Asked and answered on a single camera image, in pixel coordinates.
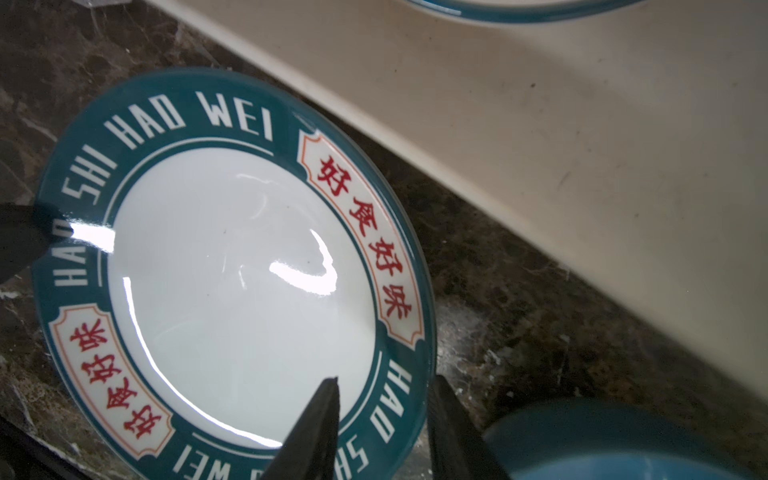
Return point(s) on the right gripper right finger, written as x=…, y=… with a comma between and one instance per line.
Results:
x=457, y=449

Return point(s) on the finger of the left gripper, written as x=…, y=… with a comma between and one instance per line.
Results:
x=27, y=232

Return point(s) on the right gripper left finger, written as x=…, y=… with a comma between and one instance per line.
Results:
x=310, y=449

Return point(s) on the green rim Hao Wei plate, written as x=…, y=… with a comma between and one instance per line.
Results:
x=219, y=249

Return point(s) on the white plate green line emblem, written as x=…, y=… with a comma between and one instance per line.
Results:
x=518, y=12

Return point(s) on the white plastic bin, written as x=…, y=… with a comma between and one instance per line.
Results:
x=631, y=146

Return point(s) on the blue bowl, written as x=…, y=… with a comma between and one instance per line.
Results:
x=583, y=438

